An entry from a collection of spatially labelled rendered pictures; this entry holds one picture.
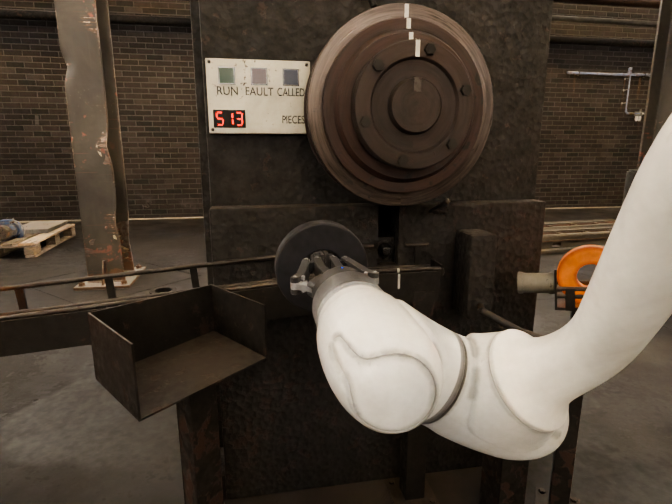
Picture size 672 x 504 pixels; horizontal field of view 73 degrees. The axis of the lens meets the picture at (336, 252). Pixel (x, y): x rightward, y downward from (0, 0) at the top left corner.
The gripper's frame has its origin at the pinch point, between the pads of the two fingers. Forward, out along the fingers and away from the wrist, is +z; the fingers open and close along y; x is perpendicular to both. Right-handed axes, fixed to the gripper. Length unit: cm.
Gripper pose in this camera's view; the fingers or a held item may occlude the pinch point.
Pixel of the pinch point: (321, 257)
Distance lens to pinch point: 76.4
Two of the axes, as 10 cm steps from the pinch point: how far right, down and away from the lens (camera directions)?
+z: -1.8, -2.7, 9.5
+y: 9.8, -0.5, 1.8
